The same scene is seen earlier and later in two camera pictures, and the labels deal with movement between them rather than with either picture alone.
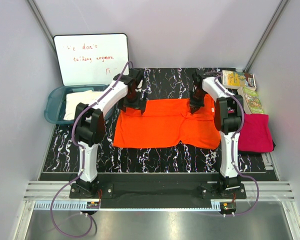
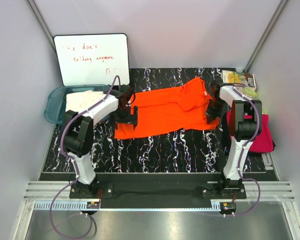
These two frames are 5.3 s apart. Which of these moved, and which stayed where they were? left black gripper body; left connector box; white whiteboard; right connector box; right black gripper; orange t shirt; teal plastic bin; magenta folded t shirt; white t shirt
Moved: left black gripper body; orange t shirt; right black gripper
Stayed: teal plastic bin; left connector box; magenta folded t shirt; white whiteboard; white t shirt; right connector box
